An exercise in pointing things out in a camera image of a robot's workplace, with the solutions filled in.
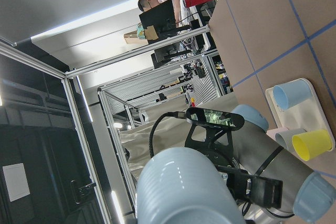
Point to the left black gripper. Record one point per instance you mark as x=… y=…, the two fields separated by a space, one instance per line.
x=244 y=187

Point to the pink cup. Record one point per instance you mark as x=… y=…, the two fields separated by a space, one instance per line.
x=272 y=132

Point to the light blue cup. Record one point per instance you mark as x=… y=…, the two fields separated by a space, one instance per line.
x=181 y=185
x=291 y=93

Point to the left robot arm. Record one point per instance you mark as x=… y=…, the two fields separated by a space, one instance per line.
x=305 y=193

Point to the grey cup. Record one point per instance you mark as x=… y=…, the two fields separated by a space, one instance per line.
x=285 y=138

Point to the yellow cup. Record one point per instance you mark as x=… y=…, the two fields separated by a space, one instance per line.
x=311 y=144

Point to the cream plastic tray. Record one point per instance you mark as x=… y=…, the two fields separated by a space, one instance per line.
x=308 y=114

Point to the black computer monitor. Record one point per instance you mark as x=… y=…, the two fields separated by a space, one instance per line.
x=159 y=22

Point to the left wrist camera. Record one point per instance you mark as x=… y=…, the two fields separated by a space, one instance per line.
x=214 y=119

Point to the aluminium frame post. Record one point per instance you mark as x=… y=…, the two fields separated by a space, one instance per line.
x=11 y=52

